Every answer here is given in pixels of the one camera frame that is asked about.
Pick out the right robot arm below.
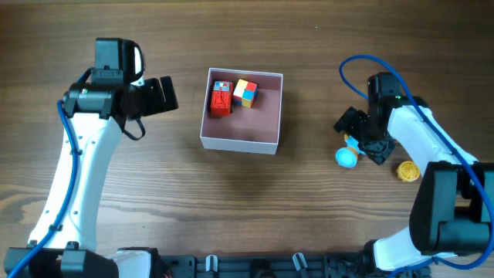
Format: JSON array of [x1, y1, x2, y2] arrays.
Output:
[[333, 73, 493, 273]]

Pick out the pink open cardboard box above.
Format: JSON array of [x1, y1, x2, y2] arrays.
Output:
[[200, 68, 283, 154]]

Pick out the yellow round toy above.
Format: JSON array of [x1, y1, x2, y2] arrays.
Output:
[[396, 161, 421, 182]]

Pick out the right blue cable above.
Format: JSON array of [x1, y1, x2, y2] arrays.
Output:
[[338, 54, 494, 278]]

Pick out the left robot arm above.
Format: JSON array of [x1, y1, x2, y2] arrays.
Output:
[[4, 38, 178, 277]]

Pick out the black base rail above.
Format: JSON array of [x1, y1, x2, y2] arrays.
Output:
[[161, 253, 387, 278]]

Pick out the blue cable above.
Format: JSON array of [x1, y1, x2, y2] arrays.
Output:
[[5, 67, 93, 278], [338, 54, 494, 278]]

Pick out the blue orange toy figure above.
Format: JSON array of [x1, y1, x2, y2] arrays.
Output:
[[335, 134, 365, 168]]

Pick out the red toy fire truck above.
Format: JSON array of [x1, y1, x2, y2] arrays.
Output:
[[210, 81, 234, 117]]

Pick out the multicolour puzzle cube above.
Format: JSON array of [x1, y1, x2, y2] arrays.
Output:
[[232, 79, 258, 108]]

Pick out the left blue cable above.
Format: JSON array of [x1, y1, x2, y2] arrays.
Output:
[[5, 67, 93, 278]]

